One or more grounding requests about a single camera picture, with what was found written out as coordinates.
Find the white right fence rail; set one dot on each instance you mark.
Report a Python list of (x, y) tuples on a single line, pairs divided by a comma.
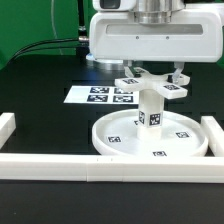
[(215, 135)]

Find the white sheet with markers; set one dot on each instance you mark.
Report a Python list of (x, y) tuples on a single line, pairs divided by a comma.
[(100, 95)]

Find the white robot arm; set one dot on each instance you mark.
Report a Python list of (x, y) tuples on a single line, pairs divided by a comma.
[(161, 11)]

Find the white cross-shaped table base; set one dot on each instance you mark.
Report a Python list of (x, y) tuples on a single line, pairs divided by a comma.
[(162, 84)]

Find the white fence rail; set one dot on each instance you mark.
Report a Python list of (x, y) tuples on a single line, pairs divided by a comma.
[(110, 168), (215, 135), (7, 127)]

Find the white round table top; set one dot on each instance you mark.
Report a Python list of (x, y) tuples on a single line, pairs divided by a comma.
[(120, 133)]

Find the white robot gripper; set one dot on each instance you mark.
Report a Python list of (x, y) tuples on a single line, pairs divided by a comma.
[(192, 35)]

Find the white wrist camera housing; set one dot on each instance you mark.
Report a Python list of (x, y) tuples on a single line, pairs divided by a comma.
[(114, 5)]

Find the white left fence rail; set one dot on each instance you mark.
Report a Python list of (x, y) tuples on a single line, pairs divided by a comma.
[(7, 127)]

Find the white front fence rail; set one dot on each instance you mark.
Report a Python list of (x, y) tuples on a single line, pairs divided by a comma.
[(110, 168)]

